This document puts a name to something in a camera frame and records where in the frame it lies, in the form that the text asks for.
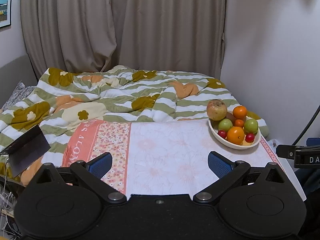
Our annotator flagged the green apple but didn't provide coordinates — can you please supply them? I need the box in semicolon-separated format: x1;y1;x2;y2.
218;118;233;132
244;119;259;134

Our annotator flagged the yellow-brown apple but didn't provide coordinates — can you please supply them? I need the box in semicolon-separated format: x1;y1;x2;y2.
207;99;227;121

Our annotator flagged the orange mandarin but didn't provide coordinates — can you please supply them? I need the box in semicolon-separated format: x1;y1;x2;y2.
233;105;247;119

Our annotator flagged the red cherry tomato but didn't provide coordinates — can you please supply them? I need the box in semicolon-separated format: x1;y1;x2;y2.
218;130;227;139

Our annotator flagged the white oval fruit bowl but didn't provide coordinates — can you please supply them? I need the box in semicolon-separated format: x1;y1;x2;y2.
208;119;262;150

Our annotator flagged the large orange in bowl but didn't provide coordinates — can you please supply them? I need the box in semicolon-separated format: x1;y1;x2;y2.
226;126;245;145

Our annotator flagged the red tomato in bowl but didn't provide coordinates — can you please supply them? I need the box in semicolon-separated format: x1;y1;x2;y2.
245;133;255;144

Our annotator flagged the green apple in bowl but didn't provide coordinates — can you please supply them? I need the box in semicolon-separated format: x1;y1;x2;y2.
218;118;233;132

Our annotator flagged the small mandarin in bowl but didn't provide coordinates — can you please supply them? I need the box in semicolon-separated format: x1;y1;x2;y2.
234;119;245;127

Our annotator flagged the brown kiwi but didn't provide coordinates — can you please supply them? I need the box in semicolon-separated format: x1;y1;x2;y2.
226;112;236;124

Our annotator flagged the pink floral table cloth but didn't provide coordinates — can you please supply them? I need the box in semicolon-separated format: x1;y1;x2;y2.
61;118;307;202

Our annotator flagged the green striped floral blanket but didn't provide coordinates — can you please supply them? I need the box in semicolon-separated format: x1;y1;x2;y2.
0;64;270;186

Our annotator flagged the grey patterned pillow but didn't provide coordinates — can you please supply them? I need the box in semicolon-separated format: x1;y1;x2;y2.
1;81;35;111

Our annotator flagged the grey sofa backrest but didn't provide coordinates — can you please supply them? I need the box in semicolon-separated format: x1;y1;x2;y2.
0;54;38;106

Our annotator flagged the beige curtain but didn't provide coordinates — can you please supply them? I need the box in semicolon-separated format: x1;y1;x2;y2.
20;0;227;77

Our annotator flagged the black cable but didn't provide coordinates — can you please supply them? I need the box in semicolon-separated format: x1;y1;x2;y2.
292;104;320;146

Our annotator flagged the framed wall picture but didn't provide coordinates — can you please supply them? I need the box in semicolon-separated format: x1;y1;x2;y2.
0;0;12;28

